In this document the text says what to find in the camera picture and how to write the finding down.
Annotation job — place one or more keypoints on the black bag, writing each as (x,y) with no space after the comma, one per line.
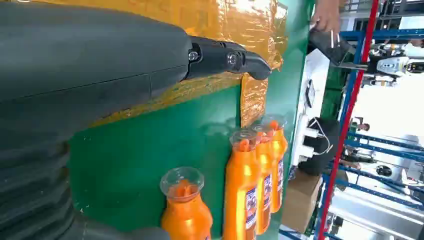
(326,159)

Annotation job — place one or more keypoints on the white power strip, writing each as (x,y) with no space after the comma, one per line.
(299,142)

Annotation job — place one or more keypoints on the white charger plug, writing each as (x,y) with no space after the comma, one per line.
(311,132)
(306,151)

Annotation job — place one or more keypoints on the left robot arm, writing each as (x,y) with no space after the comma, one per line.
(30,192)

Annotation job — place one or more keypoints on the white table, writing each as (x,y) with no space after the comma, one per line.
(314,66)

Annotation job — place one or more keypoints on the orange drink bottle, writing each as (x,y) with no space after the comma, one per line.
(185,218)
(279,149)
(236,198)
(265,159)

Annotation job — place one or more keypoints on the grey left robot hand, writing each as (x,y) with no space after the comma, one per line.
(82,59)

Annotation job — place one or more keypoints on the brown cardboard box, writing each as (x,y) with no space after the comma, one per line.
(299,198)

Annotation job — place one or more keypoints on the blue metal rack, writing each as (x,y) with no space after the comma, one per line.
(381,147)

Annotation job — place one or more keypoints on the red metal pole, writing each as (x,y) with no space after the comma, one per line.
(348,112)

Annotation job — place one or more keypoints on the black smartphone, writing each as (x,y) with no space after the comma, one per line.
(310,94)

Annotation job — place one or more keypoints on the green table mat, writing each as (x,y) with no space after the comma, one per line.
(132,165)

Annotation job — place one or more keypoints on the person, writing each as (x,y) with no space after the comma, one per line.
(326,16)

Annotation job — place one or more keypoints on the black tablet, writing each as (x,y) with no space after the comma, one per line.
(326,46)

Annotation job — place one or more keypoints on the yellow plastic sheet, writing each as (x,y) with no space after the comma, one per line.
(232,20)

